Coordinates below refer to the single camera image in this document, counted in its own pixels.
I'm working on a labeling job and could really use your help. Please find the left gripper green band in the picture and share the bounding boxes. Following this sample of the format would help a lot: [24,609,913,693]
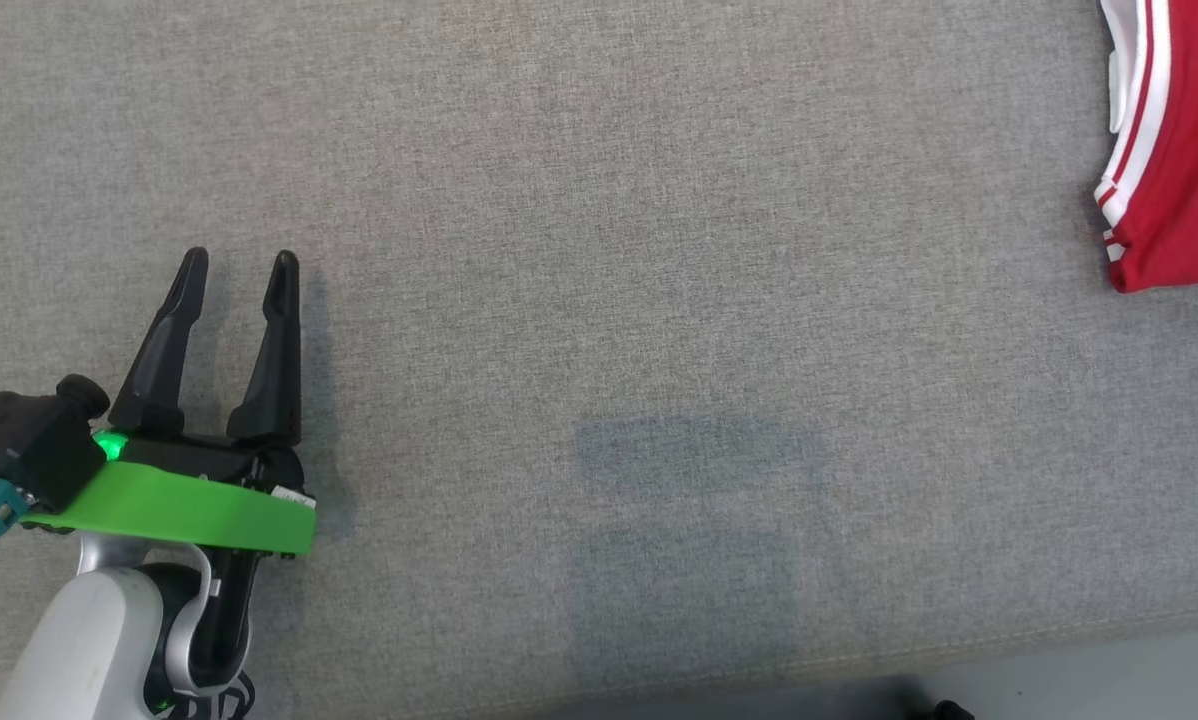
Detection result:
[19,246,318,559]

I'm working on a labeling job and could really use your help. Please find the red white sports jersey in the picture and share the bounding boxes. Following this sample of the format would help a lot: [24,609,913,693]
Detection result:
[1093,0,1198,295]

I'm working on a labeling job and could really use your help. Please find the grey fabric sofa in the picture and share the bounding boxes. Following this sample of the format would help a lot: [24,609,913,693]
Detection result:
[0,0,1198,720]

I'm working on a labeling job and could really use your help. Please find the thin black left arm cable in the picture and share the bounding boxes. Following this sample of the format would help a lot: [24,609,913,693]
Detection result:
[159,668,257,720]

